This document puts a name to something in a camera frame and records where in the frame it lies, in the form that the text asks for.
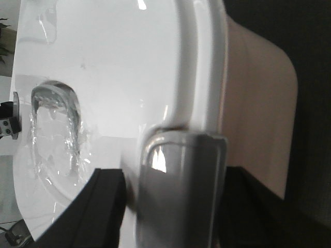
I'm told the white lidded plastic bin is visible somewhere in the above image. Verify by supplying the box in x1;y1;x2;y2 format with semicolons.
11;1;297;247

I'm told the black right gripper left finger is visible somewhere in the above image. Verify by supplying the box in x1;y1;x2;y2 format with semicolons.
33;168;127;247

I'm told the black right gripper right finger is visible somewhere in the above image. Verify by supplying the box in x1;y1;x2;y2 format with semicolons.
218;167;330;247

